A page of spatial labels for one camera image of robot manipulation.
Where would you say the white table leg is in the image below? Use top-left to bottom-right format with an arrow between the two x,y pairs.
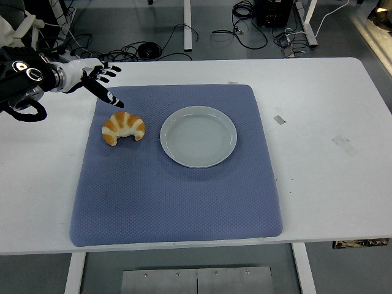
63,251 -> 87,294
291,243 -> 318,294

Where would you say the dark mottled panel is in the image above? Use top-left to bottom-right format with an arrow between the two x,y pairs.
333,238 -> 390,249

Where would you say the white desk leg with foot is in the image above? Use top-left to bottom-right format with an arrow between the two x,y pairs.
293,0 -> 319,48

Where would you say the white desk leg post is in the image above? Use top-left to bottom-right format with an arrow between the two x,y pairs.
183,0 -> 194,51

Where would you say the person's foot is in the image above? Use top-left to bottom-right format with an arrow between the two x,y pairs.
367,6 -> 392,32

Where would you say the white fabric bundle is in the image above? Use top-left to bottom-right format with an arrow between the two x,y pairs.
0,10 -> 46,50

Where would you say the black coiled cable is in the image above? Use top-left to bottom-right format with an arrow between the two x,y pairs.
211,0 -> 269,50

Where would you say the grey round plate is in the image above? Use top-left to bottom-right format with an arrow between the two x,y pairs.
159,105 -> 238,169

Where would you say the black equipment box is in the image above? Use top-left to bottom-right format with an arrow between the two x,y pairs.
255,0 -> 291,29

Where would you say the black round disc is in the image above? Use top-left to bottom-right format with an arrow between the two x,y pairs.
137,42 -> 162,58

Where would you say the white power strip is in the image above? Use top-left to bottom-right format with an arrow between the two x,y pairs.
59,47 -> 83,64

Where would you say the white cable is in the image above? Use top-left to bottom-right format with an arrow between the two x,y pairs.
284,0 -> 350,37

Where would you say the blue quilted mat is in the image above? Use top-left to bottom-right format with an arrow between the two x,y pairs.
69,84 -> 283,247

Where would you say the orange white croissant bread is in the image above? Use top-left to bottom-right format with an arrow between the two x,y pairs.
102,111 -> 146,147

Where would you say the grey power adapter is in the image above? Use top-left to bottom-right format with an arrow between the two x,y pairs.
274,33 -> 293,49

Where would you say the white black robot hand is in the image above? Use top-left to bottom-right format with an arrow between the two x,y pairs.
56,59 -> 126,110

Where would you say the black looped cable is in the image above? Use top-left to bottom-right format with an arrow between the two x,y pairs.
159,23 -> 200,59

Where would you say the black cable tangle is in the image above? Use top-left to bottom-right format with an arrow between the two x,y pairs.
70,32 -> 194,64

